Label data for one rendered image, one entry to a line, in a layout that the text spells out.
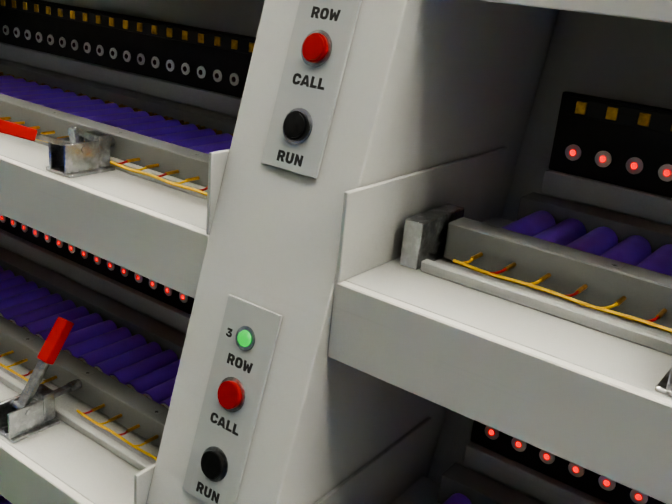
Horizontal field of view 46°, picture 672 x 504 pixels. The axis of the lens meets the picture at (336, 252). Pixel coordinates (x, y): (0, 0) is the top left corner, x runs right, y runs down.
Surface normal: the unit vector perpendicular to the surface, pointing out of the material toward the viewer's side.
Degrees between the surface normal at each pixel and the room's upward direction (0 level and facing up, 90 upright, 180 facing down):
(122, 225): 105
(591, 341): 15
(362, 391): 90
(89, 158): 90
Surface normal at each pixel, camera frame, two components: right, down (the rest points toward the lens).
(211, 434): -0.55, -0.04
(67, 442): 0.09, -0.94
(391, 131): 0.80, 0.27
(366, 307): -0.59, 0.22
